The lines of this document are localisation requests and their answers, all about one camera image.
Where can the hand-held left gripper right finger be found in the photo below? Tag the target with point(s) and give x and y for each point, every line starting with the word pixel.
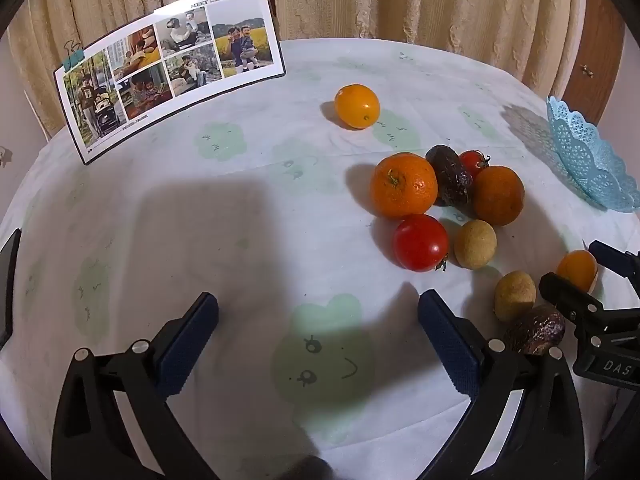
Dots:
pixel 447 345

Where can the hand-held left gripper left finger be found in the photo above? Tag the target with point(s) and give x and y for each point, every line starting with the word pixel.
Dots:
pixel 192 345

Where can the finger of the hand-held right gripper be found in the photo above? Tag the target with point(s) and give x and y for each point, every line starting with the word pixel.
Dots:
pixel 617 261
pixel 570 297

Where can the small orange cherry tomato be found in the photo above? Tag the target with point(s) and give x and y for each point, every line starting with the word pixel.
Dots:
pixel 577 266

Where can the dark wrinkled passion fruit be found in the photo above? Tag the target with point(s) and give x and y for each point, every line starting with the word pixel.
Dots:
pixel 451 176
pixel 535 331

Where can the large red tomato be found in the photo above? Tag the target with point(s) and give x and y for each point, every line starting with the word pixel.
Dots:
pixel 420 242

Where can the blue lace plastic basket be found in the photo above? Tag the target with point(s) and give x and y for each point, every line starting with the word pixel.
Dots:
pixel 580 155

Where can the smaller orange mandarin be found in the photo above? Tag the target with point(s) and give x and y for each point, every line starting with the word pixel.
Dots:
pixel 498 196

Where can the large orange mandarin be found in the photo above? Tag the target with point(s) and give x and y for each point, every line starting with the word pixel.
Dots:
pixel 403 186

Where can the tan longan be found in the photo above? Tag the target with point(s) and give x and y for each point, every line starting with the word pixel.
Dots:
pixel 475 244
pixel 514 295

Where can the white printed tablecloth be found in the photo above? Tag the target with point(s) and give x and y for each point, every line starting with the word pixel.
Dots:
pixel 225 260

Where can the small red cherry tomato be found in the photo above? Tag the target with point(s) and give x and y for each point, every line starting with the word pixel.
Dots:
pixel 472 161

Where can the black rectangular block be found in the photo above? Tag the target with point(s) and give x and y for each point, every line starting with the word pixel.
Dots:
pixel 7 290

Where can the brown wooden door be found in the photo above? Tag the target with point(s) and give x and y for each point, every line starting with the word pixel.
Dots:
pixel 597 50

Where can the yellow orange tomato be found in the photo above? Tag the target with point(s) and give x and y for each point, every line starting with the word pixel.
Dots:
pixel 356 106

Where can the photo collage card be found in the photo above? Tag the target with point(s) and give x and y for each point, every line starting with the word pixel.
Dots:
pixel 170 70

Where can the blue binder clip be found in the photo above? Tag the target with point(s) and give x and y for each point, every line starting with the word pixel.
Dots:
pixel 73 59

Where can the beige curtain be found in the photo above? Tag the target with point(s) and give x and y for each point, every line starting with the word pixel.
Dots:
pixel 100 15
pixel 425 0

